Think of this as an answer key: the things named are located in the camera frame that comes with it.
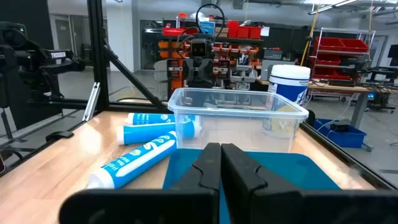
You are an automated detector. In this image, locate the white Lysol wipes canister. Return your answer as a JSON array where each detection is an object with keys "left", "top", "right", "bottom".
[{"left": 267, "top": 64, "right": 312, "bottom": 108}]

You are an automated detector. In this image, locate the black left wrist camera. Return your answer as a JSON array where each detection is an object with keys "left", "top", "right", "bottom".
[{"left": 189, "top": 37, "right": 208, "bottom": 59}]

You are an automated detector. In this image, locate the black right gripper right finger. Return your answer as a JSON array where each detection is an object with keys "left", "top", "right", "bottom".
[{"left": 221, "top": 142, "right": 398, "bottom": 224}]

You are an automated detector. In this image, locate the blue floor bin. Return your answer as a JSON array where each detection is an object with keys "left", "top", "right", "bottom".
[{"left": 313, "top": 118, "right": 368, "bottom": 149}]

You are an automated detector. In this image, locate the blue plastic tray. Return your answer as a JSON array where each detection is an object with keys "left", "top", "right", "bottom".
[{"left": 162, "top": 148, "right": 342, "bottom": 224}]

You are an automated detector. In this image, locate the clear plastic bin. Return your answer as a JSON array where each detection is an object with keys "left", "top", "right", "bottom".
[{"left": 167, "top": 87, "right": 309, "bottom": 153}]

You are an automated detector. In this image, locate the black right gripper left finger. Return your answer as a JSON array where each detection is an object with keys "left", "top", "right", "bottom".
[{"left": 58, "top": 142, "right": 222, "bottom": 224}]

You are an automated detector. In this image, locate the orange and black parts shelf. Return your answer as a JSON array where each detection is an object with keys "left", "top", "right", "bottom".
[{"left": 157, "top": 12, "right": 265, "bottom": 94}]

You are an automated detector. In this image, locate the wooden workbench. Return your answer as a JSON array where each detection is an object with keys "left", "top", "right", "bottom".
[{"left": 255, "top": 77, "right": 398, "bottom": 130}]

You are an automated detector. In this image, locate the blue silicone tube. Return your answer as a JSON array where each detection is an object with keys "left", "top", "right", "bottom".
[
  {"left": 117, "top": 120, "right": 201, "bottom": 146},
  {"left": 126, "top": 112, "right": 196, "bottom": 126},
  {"left": 86, "top": 130, "right": 178, "bottom": 190}
]

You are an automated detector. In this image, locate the yellow hanging cable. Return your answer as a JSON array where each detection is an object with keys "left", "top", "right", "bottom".
[{"left": 300, "top": 4, "right": 320, "bottom": 67}]

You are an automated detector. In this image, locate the wire shelf with red bins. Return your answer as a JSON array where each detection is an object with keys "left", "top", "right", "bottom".
[{"left": 312, "top": 27, "right": 376, "bottom": 82}]

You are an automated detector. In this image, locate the silver metal bracket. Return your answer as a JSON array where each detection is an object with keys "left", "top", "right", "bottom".
[{"left": 82, "top": 82, "right": 101, "bottom": 122}]

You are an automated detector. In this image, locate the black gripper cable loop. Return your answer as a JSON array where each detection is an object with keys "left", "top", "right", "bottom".
[{"left": 195, "top": 2, "right": 226, "bottom": 41}]

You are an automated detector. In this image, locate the black aluminium table frame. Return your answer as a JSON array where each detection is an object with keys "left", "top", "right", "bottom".
[{"left": 26, "top": 0, "right": 398, "bottom": 191}]

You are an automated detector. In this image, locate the black table clamp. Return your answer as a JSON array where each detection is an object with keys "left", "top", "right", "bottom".
[{"left": 45, "top": 130, "right": 75, "bottom": 142}]

